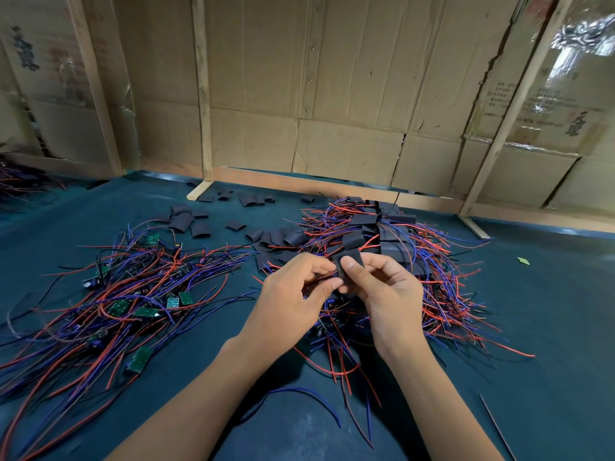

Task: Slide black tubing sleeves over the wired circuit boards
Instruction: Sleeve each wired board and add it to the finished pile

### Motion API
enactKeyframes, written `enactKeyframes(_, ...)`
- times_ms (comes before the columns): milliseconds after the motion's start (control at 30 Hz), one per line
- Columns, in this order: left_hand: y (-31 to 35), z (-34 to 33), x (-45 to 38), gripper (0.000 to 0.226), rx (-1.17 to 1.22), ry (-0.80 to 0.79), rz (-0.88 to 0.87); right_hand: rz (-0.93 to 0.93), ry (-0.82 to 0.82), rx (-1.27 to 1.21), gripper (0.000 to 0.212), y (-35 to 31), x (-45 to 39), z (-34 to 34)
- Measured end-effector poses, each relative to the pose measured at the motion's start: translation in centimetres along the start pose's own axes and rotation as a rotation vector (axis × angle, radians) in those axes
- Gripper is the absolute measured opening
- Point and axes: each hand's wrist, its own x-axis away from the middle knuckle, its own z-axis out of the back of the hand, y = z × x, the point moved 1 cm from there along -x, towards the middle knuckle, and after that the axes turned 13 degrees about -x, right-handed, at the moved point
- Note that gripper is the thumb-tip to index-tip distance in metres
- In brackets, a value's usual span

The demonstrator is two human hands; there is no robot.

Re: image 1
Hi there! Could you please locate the person's left hand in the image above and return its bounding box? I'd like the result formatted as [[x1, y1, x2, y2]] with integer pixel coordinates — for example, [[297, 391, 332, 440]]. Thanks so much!
[[235, 252, 344, 366]]

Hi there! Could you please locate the person's right hand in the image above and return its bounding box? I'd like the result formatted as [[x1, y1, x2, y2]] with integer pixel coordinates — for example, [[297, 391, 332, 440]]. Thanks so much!
[[338, 250, 427, 361]]

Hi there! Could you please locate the pile of sleeved wired boards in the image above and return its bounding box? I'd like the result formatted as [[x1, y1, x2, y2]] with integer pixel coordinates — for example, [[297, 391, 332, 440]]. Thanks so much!
[[254, 197, 537, 448]]

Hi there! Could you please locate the black heat-shrink sleeve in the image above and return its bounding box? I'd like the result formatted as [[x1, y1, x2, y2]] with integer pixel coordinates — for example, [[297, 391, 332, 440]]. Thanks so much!
[[336, 247, 366, 277]]

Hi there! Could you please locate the pile of black sleeve pieces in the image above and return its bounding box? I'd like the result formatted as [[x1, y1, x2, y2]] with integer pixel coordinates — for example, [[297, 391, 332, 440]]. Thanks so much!
[[168, 187, 311, 252]]

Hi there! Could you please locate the pile of unsleeved wired boards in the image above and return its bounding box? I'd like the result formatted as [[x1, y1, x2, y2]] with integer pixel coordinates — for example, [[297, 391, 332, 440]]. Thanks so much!
[[0, 220, 256, 461]]

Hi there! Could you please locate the wire pile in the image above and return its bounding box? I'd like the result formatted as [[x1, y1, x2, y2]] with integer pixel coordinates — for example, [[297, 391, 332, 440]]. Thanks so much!
[[0, 160, 59, 198]]

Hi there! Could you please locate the person's left forearm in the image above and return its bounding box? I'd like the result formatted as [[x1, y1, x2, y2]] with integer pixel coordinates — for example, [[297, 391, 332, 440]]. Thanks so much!
[[106, 341, 280, 461]]

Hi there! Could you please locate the person's right forearm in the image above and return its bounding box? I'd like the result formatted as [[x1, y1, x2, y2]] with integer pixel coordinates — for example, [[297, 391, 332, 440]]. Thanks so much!
[[384, 341, 505, 461]]

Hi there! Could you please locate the wooden ledge board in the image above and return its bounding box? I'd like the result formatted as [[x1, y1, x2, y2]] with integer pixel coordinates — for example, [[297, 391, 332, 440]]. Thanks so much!
[[139, 158, 615, 236]]

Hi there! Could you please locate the clear plastic sheet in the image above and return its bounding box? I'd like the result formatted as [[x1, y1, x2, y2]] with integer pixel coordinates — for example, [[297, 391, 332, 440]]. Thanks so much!
[[538, 4, 615, 150]]

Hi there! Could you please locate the pale slanted wooden post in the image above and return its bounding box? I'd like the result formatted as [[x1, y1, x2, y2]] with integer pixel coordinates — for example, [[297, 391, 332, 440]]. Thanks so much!
[[459, 0, 578, 239]]

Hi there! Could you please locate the thin wooden post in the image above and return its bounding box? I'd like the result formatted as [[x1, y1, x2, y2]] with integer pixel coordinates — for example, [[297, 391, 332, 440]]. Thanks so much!
[[187, 0, 215, 202]]

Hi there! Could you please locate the wide wooden post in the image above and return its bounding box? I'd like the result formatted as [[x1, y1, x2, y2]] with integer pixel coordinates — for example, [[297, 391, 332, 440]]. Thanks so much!
[[65, 0, 124, 179]]

